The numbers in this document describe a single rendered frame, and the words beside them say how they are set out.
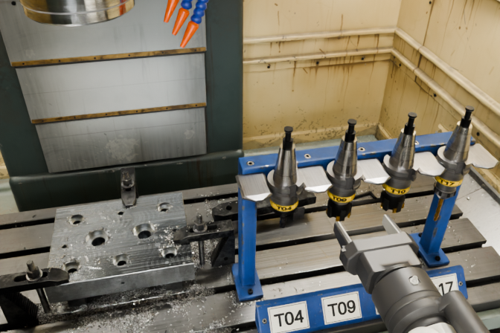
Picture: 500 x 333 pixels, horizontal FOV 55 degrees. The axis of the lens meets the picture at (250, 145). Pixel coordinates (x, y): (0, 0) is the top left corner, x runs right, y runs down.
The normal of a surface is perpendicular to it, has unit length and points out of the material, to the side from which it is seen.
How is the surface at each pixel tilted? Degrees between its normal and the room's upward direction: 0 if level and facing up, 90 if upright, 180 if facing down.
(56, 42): 91
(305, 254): 0
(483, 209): 24
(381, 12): 90
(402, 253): 0
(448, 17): 90
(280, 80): 90
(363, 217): 0
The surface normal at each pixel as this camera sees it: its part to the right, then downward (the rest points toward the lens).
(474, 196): -0.39, -0.70
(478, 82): -0.98, 0.11
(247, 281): 0.22, 0.56
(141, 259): 0.01, -0.82
